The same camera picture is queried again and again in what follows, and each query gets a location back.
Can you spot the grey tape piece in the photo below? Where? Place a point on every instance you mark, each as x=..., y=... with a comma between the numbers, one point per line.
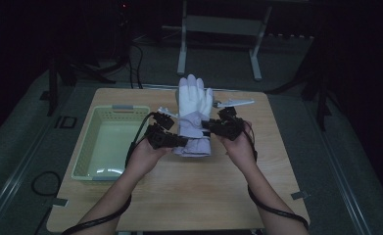
x=60, y=202
x=300, y=195

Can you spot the purple glove with white back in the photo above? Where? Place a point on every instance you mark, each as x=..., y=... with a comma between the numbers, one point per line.
x=194, y=101

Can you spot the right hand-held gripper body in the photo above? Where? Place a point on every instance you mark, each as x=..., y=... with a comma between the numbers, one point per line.
x=229, y=127

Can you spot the person's right hand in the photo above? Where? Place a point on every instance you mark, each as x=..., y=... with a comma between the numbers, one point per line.
x=241, y=151

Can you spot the white metal stand frame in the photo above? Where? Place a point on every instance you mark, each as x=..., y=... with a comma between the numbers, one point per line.
x=221, y=25

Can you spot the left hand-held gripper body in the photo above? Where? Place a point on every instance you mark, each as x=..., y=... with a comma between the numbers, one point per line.
x=159, y=138

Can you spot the pale green plastic basket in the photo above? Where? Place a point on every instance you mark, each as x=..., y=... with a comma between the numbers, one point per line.
x=110, y=147

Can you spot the black tripod stand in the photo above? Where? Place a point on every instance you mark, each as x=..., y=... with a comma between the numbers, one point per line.
x=52, y=88
x=321, y=98

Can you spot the purple glove with grey palm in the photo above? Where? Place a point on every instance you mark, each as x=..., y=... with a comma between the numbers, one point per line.
x=178, y=151

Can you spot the person's left hand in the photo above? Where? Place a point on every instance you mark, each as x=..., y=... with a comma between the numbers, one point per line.
x=143, y=160

